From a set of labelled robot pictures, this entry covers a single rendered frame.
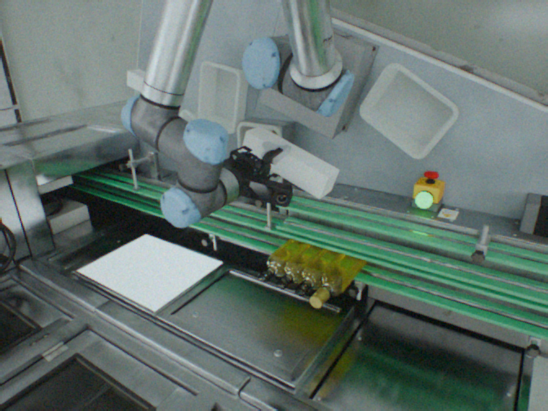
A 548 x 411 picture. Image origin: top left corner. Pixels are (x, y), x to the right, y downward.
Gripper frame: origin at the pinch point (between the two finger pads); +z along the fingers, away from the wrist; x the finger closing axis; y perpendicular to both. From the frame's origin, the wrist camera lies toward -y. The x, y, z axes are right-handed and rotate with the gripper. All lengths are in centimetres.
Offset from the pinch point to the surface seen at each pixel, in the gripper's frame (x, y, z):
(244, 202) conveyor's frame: 35.3, 21.0, 22.2
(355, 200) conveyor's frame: 12.9, -14.0, 23.4
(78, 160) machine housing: 48, 88, 3
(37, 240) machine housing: 71, 80, -21
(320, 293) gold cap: 24.6, -22.4, -5.1
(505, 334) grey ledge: 24, -67, 21
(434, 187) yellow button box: -0.5, -31.4, 27.0
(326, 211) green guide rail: 16.4, -9.6, 15.6
